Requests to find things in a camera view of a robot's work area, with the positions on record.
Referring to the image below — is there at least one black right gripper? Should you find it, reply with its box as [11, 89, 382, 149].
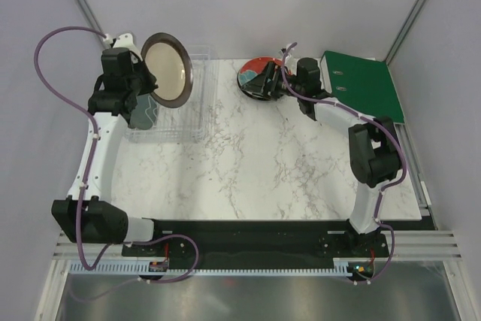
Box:
[241, 61, 304, 101]

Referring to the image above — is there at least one dark patterned rim plate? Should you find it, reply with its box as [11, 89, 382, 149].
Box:
[237, 85, 284, 101]

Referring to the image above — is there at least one red and teal floral plate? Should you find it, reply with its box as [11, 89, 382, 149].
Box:
[237, 56, 281, 87]

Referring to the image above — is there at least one brown rimmed cream plate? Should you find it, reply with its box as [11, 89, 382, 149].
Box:
[141, 32, 194, 109]

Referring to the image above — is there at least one teal green plate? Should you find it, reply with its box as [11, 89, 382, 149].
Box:
[129, 94, 159, 131]

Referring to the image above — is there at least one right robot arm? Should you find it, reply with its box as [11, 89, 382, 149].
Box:
[237, 57, 407, 256]

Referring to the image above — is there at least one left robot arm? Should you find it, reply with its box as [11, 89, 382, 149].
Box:
[51, 45, 165, 256]

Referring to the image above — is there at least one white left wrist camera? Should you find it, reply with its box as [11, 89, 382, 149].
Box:
[102, 33, 141, 56]

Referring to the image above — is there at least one white wire dish rack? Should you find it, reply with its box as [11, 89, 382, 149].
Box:
[124, 45, 219, 143]

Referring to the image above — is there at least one green ring binder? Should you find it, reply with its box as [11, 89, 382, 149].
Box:
[320, 50, 405, 124]

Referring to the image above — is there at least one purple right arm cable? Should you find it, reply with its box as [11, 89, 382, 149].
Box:
[280, 41, 407, 285]

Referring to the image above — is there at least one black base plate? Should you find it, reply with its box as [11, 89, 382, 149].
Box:
[77, 219, 439, 271]

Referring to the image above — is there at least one white cable duct left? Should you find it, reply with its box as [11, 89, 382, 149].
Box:
[69, 259, 169, 276]

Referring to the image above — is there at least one white cable duct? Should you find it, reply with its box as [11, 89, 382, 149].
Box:
[334, 258, 376, 278]
[69, 259, 169, 276]

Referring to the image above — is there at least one white cable duct right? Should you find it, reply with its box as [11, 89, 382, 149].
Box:
[334, 258, 376, 278]

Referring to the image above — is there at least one aluminium frame rail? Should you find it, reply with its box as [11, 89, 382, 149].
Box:
[52, 229, 465, 261]

